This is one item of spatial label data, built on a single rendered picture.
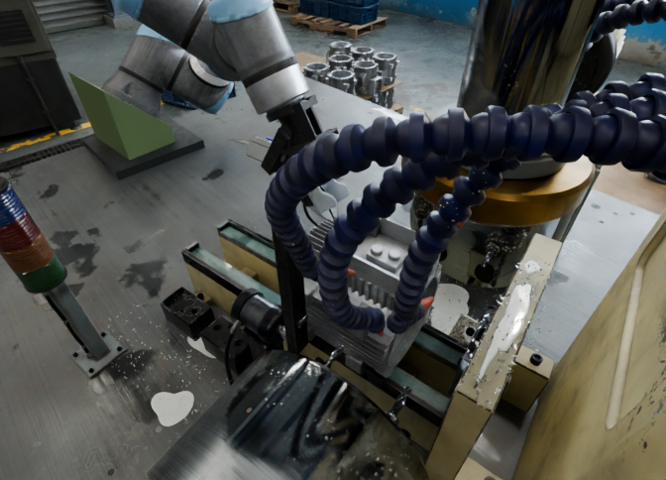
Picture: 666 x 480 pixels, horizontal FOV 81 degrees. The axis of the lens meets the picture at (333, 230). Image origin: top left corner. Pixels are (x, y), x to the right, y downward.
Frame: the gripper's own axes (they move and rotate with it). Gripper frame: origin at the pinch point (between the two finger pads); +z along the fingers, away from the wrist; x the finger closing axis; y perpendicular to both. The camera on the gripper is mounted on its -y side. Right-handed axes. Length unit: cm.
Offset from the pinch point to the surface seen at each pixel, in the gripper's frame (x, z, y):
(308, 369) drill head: -28.6, 2.8, 20.1
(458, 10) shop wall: 598, -22, -220
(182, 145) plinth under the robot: 28, -21, -87
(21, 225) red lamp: -35.1, -20.8, -22.4
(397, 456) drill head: -29.4, 10.8, 28.1
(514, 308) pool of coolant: -7.4, 11.4, 31.9
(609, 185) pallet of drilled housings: 219, 107, -1
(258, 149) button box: 12.8, -13.0, -27.2
